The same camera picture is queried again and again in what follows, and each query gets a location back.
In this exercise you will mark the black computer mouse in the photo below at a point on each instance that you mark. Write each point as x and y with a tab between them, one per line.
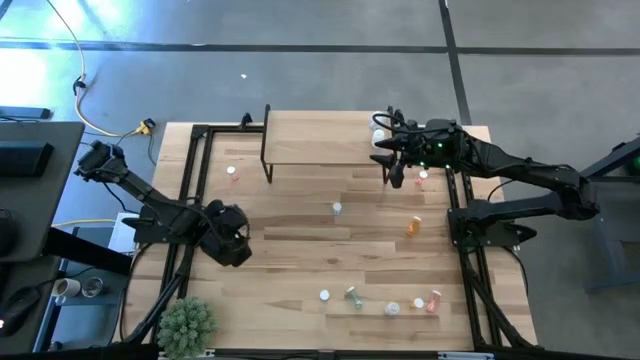
20	307

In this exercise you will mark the green artificial plant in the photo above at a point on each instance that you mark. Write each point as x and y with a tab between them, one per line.
186	327

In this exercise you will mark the dark metal stand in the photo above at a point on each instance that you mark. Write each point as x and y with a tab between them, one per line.
607	240

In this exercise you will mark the black frame bracket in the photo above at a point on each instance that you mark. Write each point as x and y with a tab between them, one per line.
245	120

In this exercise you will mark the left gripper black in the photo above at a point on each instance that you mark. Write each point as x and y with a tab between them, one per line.
227	235

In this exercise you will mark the flat black device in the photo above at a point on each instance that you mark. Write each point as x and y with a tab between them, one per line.
25	113

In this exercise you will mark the teal bottle holding white pills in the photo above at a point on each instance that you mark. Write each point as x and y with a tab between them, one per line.
325	295

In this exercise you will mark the teal bottle holding red pill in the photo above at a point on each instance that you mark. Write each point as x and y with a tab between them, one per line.
354	298

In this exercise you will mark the wooden shelf black metal frame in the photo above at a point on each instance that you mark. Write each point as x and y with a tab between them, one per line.
320	137

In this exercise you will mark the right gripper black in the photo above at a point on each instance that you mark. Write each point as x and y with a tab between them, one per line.
435	142

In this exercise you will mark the black aluminium table frame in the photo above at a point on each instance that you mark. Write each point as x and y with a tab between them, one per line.
230	129

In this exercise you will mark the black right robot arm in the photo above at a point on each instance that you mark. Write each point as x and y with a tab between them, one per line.
525	167

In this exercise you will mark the metal cup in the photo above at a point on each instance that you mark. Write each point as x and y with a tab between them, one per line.
92	287

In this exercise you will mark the teal medicine bottle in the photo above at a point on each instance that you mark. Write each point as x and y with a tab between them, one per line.
337	207

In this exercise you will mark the white cup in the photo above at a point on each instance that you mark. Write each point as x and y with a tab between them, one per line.
67	287

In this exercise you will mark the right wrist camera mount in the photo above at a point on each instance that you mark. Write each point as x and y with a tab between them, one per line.
397	176

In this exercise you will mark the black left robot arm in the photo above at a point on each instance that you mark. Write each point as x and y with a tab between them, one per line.
150	200

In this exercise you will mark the black box device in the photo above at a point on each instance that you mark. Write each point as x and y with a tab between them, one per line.
25	159

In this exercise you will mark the black side desk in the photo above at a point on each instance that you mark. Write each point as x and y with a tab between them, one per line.
50	200

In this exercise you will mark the pink medicine bottle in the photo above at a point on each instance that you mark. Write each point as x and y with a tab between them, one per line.
433	302
422	176
231	171

